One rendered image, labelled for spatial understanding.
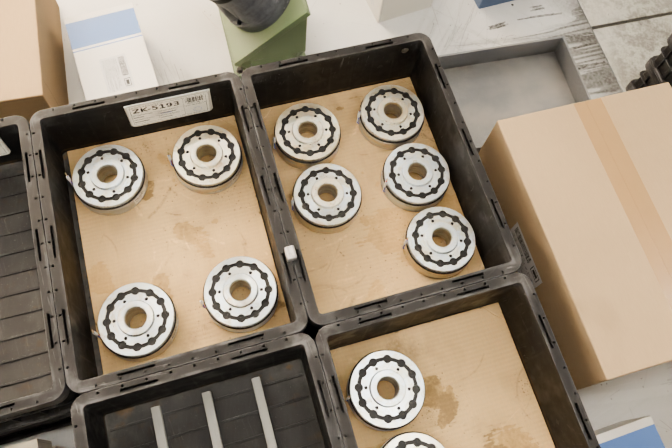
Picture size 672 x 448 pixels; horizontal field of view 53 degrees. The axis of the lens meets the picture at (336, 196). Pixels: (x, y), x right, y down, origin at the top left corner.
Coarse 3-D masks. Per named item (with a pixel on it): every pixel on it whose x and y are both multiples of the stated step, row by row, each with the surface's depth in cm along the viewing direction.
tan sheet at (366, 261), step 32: (320, 96) 110; (352, 96) 110; (352, 128) 108; (352, 160) 106; (384, 160) 106; (288, 192) 103; (448, 192) 105; (352, 224) 101; (384, 224) 102; (320, 256) 99; (352, 256) 99; (384, 256) 100; (320, 288) 97; (352, 288) 97; (384, 288) 98
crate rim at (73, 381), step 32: (128, 96) 96; (32, 128) 93; (256, 160) 93; (64, 288) 84; (288, 288) 86; (64, 320) 84; (64, 352) 81; (192, 352) 82; (224, 352) 83; (96, 384) 80
